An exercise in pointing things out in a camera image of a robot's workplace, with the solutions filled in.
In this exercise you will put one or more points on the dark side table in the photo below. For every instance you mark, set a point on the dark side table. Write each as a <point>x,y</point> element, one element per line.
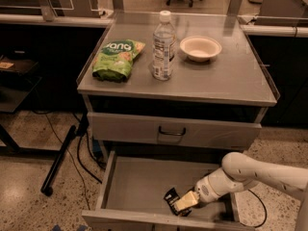
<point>16,82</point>

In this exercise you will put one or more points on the open grey middle drawer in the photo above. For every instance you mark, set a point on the open grey middle drawer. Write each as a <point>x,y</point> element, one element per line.
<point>131,198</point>

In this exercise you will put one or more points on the white paper bowl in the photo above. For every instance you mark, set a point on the white paper bowl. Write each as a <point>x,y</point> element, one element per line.
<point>200,49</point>

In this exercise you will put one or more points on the grey metal drawer cabinet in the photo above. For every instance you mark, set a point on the grey metal drawer cabinet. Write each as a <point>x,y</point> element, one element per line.
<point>231,88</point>

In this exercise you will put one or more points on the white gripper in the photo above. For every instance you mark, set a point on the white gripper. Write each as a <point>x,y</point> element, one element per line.
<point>205,189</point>

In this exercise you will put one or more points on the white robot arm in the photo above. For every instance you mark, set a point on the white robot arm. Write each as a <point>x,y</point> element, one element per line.
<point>238,173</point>

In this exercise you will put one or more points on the clear plastic water bottle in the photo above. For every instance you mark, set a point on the clear plastic water bottle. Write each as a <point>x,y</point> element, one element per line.
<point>164,44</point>

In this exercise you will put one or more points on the green chip bag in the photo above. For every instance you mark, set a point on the green chip bag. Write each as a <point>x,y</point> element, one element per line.
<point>114,62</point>

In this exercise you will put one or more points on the black rxbar chocolate bar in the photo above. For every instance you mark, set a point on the black rxbar chocolate bar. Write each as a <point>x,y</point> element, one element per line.
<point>170,198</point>

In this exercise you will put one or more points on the closed grey top drawer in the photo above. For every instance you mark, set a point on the closed grey top drawer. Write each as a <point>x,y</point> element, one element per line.
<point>200,133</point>

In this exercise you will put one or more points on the black stand leg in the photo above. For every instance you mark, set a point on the black stand leg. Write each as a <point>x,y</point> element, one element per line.
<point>73,131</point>

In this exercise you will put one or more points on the black drawer handle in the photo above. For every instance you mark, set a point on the black drawer handle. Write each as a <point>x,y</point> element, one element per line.
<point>172,133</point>

